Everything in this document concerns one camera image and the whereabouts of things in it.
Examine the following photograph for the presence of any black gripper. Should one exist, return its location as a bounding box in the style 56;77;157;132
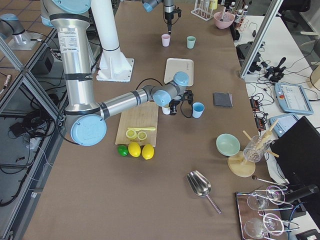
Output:
169;99;182;116
164;4;174;34

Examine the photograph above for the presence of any cream yellow cup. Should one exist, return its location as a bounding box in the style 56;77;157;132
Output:
161;106;171;115

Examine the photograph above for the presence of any pink cup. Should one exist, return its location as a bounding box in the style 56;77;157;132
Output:
161;34;171;47

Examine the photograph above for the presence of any third grey robot base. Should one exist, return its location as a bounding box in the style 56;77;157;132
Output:
0;13;36;51

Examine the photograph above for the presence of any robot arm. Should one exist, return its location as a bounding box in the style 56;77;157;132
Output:
40;0;189;146
142;0;175;35

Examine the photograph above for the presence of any cream rabbit tray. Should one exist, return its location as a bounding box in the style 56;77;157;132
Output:
163;57;194;87

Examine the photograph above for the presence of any mirror tray with glasses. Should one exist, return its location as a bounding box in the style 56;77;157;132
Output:
235;190;300;240

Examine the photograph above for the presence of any light blue cup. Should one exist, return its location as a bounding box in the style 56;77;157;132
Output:
192;102;205;119

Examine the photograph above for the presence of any mint green cup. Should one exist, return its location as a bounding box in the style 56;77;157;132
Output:
186;36;196;49

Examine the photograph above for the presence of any bamboo cutting board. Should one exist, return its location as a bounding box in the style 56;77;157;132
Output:
115;101;159;145

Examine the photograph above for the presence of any yellow plastic knife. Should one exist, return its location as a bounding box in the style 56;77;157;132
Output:
127;127;156;131

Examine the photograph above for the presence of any yellow cup on rack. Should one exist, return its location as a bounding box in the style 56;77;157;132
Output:
210;0;218;10

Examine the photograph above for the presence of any grey folded cloth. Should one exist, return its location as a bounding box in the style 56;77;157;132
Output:
213;92;233;108

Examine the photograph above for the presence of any lemon half upper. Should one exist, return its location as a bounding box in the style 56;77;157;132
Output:
125;129;138;140

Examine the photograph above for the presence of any whole yellow lemon lower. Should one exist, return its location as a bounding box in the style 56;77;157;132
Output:
142;144;155;160

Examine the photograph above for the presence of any whole yellow lemon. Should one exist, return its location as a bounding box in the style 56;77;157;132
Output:
142;144;155;160
128;142;141;158

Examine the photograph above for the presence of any steel tube in bowl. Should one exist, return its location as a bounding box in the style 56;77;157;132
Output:
220;7;227;22

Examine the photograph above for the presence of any whole yellow lemon upper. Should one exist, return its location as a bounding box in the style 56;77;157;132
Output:
128;142;141;158

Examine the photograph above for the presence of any pink bowl with ice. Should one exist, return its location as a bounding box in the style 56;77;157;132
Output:
213;11;235;29

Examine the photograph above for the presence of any green lime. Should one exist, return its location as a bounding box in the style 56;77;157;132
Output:
117;145;129;157

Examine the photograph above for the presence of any mint green bowl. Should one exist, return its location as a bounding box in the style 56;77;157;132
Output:
216;133;240;157

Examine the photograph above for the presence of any steel scoop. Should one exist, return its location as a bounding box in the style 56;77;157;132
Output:
187;170;222;214

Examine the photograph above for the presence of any glass mug on stand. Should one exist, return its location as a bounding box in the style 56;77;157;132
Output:
243;135;271;163

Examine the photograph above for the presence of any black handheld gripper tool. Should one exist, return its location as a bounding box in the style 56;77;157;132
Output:
264;57;287;83

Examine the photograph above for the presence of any blue teach pendant near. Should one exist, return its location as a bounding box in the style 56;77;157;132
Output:
269;113;299;138

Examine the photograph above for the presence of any blue teach pendant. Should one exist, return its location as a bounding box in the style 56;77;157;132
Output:
269;113;299;138
274;82;314;115

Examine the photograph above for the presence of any blue teach pendant far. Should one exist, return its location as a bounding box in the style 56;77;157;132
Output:
274;82;314;115

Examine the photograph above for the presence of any black monitor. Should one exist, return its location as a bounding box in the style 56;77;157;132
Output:
270;116;320;187

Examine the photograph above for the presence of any wine glass upper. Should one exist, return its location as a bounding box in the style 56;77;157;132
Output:
266;185;285;205

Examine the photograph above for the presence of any wine glass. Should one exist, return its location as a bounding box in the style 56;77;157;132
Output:
262;213;284;236
266;185;285;205

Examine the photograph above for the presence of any wine glass lower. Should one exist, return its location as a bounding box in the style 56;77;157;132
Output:
262;213;284;236

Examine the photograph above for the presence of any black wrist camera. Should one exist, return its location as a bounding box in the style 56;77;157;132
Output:
173;5;182;18
182;89;194;106

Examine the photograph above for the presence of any white wire cup rack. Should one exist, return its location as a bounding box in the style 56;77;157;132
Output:
191;0;214;21

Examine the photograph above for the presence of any aluminium frame post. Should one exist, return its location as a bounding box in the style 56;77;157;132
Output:
239;0;283;80

